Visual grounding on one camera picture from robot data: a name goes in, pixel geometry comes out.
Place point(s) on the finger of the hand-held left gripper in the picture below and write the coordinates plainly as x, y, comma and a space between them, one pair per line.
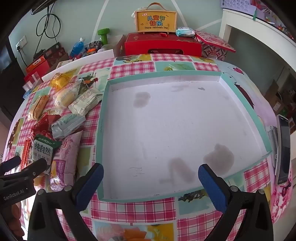
34, 171
10, 164

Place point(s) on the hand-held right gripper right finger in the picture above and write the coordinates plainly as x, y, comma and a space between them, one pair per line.
212, 187

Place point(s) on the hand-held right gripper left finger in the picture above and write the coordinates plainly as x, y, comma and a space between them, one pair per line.
90, 186

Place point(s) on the red white striped packet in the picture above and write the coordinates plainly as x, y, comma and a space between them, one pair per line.
26, 153

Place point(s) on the green white zigzag-edged packet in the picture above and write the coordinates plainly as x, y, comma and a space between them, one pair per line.
44, 150

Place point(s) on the pink purple snack packet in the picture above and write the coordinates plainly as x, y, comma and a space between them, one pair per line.
67, 160

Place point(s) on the red crinkly foil packet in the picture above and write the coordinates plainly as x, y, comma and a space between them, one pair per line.
42, 126

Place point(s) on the teal shallow cardboard box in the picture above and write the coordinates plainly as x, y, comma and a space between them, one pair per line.
173, 127

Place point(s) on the clear packet with pale bread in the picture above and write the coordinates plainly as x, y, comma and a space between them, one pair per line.
66, 95

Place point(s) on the pale grey-green snack packet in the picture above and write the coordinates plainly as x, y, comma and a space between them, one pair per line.
84, 103

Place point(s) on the yellow translucent snack packet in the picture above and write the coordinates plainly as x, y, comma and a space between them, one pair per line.
61, 81

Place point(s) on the person's left hand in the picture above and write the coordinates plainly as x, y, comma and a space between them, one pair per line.
16, 220

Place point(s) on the pink plaid printed tablecloth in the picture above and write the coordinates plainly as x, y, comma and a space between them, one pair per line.
111, 209

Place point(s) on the silver green snack packet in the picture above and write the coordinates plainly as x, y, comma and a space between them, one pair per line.
67, 126

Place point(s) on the beige orange snack packet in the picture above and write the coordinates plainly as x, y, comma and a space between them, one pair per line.
38, 109

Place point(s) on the white smartphone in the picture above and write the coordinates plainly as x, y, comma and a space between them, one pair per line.
284, 150

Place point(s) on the clear acrylic box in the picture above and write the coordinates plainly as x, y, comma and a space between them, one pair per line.
31, 84

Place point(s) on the plain red box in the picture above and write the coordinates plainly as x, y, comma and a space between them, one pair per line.
31, 74

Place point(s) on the orange cardboard box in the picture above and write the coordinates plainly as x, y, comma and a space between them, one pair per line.
38, 63

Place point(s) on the dark screen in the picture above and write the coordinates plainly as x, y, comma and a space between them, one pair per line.
5, 58

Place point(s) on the small yellow box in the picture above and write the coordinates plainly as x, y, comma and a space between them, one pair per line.
63, 63

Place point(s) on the dark brown gift box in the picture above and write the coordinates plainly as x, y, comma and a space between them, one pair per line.
55, 52

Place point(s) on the blue plastic bottle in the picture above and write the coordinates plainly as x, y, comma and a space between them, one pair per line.
77, 47

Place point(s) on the pile of colourful toys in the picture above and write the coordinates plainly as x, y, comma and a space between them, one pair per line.
92, 47

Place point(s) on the red patterned box lid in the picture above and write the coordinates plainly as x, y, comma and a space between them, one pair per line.
215, 40

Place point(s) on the green dumbbell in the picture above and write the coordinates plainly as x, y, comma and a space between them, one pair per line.
104, 35

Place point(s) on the red gift box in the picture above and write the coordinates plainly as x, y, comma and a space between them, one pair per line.
159, 42

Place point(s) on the blue wet wipes pack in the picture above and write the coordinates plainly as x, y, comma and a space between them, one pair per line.
185, 32

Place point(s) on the white wall socket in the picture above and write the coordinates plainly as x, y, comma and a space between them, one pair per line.
21, 43

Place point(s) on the white shelf frame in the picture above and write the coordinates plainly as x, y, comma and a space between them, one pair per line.
254, 25

